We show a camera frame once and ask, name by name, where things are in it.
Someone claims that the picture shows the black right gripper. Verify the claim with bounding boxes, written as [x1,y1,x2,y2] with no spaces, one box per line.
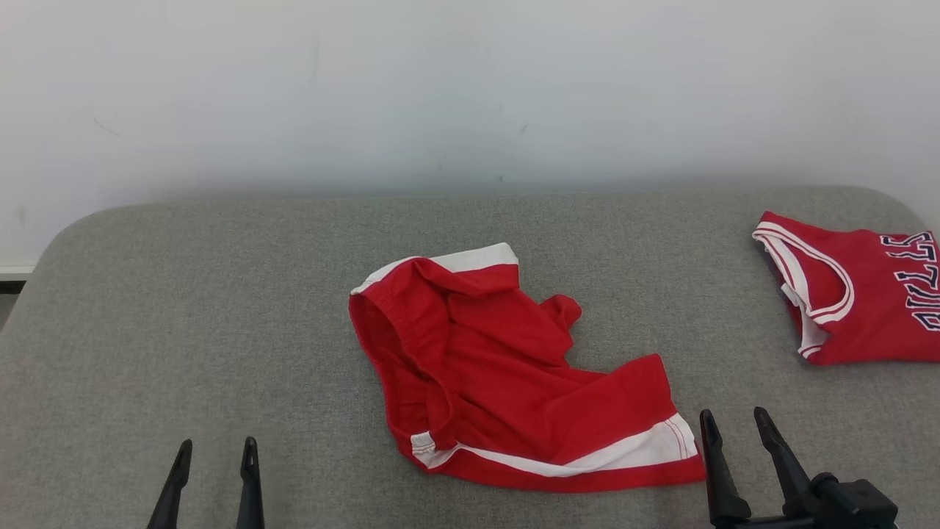
[699,406,820,529]

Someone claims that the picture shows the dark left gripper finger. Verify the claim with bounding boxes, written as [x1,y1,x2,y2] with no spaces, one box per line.
[235,436,265,529]
[147,439,193,529]

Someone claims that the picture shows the red Bulls basketball jersey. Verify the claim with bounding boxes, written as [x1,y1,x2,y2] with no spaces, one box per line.
[752,211,940,367]

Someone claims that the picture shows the red shorts with white trim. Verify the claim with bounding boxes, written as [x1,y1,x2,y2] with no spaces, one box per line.
[348,242,707,493]

